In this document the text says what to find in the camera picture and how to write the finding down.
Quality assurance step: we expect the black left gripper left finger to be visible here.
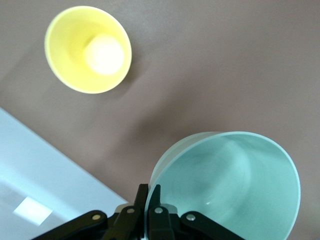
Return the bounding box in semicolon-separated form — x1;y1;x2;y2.
32;183;149;240

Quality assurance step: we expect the mint green bowl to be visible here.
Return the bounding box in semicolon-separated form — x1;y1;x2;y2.
145;131;301;240

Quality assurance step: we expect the white label in bin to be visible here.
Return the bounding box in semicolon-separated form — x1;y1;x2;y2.
12;196;53;226

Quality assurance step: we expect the yellow plastic cup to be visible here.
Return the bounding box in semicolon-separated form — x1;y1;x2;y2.
44;6;133;95

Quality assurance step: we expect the clear plastic bin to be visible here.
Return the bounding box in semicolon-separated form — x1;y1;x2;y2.
0;106;129;240

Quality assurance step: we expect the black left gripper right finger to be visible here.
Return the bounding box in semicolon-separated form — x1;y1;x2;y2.
146;184;251;240

